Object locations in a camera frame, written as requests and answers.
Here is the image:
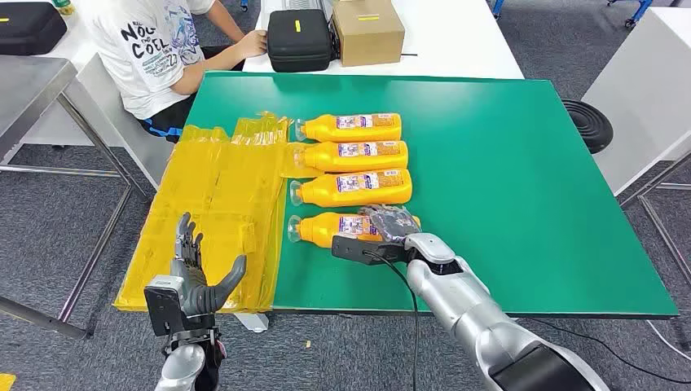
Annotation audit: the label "silver laptop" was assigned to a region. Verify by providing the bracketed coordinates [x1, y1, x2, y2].
[260, 0, 337, 28]

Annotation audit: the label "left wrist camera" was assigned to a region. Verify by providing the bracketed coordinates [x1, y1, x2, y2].
[143, 275, 187, 336]

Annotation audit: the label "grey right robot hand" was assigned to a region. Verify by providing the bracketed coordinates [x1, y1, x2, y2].
[359, 204, 422, 244]

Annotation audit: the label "large black carrying case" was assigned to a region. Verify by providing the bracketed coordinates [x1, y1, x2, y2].
[0, 1, 68, 57]

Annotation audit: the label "blue trolley frame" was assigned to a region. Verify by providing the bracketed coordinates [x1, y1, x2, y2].
[607, 0, 654, 29]

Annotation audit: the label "long white table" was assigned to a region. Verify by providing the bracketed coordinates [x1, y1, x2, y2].
[241, 0, 525, 81]

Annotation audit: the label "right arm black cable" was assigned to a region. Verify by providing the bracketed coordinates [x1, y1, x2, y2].
[364, 248, 421, 391]

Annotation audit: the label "black floor cable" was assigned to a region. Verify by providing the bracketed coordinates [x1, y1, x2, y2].
[526, 317, 691, 385]

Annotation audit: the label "white table foot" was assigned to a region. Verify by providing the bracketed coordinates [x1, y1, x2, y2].
[233, 313, 270, 334]

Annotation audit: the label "white floor cable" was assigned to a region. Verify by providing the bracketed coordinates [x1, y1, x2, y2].
[645, 319, 691, 362]

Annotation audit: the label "brown cardboard box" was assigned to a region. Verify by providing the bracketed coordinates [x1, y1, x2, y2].
[331, 0, 406, 68]

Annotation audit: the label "white table steel legs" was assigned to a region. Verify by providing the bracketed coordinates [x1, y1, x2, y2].
[580, 6, 691, 287]

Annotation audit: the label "person's hand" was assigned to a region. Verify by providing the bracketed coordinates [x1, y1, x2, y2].
[237, 29, 268, 59]

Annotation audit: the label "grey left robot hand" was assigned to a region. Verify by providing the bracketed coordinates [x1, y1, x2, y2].
[170, 212, 249, 319]

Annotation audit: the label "yellow detergent bottle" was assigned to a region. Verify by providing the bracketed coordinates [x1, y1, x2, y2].
[293, 140, 409, 174]
[289, 169, 413, 209]
[287, 211, 422, 249]
[294, 112, 403, 143]

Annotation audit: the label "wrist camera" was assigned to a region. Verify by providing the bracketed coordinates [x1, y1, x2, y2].
[143, 275, 187, 336]
[330, 235, 412, 266]

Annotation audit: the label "yellow plastic sheet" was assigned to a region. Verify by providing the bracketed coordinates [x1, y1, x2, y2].
[113, 110, 325, 315]

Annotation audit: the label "black carrying case yellow tag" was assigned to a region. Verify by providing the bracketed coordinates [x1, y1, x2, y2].
[266, 9, 333, 73]

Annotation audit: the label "white panel table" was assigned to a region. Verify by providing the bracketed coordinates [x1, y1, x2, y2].
[0, 0, 175, 191]

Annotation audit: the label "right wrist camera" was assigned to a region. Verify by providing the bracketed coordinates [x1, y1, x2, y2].
[330, 235, 412, 266]

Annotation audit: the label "person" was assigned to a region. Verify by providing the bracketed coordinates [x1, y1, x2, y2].
[89, 0, 268, 144]

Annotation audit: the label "black ribbed round disc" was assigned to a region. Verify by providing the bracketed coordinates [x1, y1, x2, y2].
[561, 99, 614, 155]

